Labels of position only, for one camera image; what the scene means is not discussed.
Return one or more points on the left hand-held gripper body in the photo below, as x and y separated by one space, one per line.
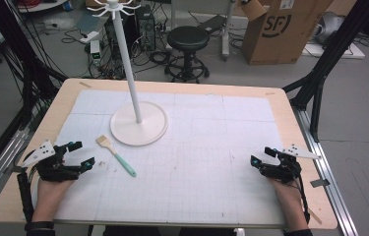
52 168

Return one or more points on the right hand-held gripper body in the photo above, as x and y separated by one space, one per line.
283 167

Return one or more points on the white hanger stand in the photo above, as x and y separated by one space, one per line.
127 52

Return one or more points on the person's left hand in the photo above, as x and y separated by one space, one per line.
50 196

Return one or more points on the person's right hand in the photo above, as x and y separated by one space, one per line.
287 200

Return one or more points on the grey tape piece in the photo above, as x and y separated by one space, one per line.
319 183

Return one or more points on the black wristband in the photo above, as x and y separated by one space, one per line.
39 225

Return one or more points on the tan tape strip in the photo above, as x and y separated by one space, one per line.
315 216

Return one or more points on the person's black sleeve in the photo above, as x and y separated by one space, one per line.
298 233

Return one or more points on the white grid mat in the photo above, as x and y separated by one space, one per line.
185 164

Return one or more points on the white device with green display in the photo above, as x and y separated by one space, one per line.
95 51

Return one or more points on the white power strip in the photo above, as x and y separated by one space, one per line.
89 36

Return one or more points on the brown cardboard box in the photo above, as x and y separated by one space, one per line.
280 32

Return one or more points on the white flat board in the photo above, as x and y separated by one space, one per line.
336 50

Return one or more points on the white stand pole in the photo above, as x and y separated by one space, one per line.
228 29

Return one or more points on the black computer tower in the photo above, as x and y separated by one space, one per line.
146 29

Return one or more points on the black round stool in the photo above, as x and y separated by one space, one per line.
188 42

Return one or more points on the black metal frame stand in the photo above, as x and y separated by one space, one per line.
323 65
28 65

